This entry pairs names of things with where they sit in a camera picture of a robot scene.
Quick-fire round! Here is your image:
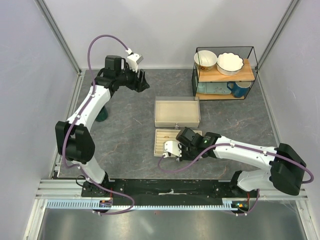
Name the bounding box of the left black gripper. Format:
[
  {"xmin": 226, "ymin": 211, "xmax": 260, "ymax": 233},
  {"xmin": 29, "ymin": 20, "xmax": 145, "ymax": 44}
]
[{"xmin": 116, "ymin": 63, "xmax": 150, "ymax": 93}]

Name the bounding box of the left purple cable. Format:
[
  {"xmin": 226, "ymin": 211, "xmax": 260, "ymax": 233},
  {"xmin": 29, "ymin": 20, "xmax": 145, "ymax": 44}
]
[{"xmin": 61, "ymin": 34, "xmax": 136, "ymax": 216}]

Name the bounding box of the white scalloped bowl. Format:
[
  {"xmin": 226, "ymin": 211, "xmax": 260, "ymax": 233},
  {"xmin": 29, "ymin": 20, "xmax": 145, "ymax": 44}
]
[{"xmin": 216, "ymin": 52, "xmax": 244, "ymax": 76}]

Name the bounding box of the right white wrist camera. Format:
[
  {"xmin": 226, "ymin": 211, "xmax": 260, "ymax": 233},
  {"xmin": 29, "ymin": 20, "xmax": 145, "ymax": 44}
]
[{"xmin": 163, "ymin": 140, "xmax": 182, "ymax": 158}]

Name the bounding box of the black wire shelf rack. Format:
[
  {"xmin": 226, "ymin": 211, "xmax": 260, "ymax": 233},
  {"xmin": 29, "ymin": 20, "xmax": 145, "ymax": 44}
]
[{"xmin": 191, "ymin": 46, "xmax": 258, "ymax": 101}]

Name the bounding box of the beige jewelry tray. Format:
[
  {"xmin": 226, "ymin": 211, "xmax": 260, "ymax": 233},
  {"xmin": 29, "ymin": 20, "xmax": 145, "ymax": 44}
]
[{"xmin": 153, "ymin": 128, "xmax": 203, "ymax": 158}]

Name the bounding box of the light blue rectangular plate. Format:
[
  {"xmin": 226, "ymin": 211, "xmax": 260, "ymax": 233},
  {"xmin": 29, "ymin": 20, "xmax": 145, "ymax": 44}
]
[{"xmin": 196, "ymin": 82, "xmax": 232, "ymax": 95}]

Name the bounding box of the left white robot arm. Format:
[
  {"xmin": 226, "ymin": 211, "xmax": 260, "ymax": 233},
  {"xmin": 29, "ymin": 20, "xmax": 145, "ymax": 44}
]
[{"xmin": 55, "ymin": 53, "xmax": 150, "ymax": 197}]

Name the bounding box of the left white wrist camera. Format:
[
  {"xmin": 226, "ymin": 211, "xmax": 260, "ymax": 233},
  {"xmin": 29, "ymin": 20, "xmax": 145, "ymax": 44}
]
[{"xmin": 126, "ymin": 51, "xmax": 144, "ymax": 73}]

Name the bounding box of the blue mug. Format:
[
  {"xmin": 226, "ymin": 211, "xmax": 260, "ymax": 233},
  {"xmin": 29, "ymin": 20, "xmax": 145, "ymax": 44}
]
[{"xmin": 227, "ymin": 81, "xmax": 252, "ymax": 98}]

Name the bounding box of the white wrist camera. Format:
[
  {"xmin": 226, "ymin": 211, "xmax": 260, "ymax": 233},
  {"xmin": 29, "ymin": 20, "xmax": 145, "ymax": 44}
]
[
  {"xmin": 126, "ymin": 51, "xmax": 144, "ymax": 73},
  {"xmin": 163, "ymin": 140, "xmax": 182, "ymax": 158}
]

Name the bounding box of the white bowl with floral pattern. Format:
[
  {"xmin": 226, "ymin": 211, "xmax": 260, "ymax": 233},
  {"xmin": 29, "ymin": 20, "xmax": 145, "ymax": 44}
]
[{"xmin": 193, "ymin": 50, "xmax": 218, "ymax": 72}]

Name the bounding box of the dark green mug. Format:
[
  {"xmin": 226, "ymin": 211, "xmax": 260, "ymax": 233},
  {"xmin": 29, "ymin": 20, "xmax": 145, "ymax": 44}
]
[{"xmin": 95, "ymin": 106, "xmax": 109, "ymax": 122}]

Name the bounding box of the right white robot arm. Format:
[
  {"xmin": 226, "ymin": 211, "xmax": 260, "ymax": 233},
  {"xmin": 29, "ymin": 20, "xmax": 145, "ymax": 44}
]
[{"xmin": 176, "ymin": 127, "xmax": 307, "ymax": 197}]

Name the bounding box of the light blue cable duct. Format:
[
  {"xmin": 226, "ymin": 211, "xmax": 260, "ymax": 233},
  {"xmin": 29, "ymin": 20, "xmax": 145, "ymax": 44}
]
[{"xmin": 46, "ymin": 199, "xmax": 249, "ymax": 211}]

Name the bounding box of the beige jewelry box with lid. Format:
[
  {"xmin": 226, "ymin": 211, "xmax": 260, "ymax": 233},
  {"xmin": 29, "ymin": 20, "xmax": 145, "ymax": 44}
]
[{"xmin": 154, "ymin": 96, "xmax": 201, "ymax": 129}]

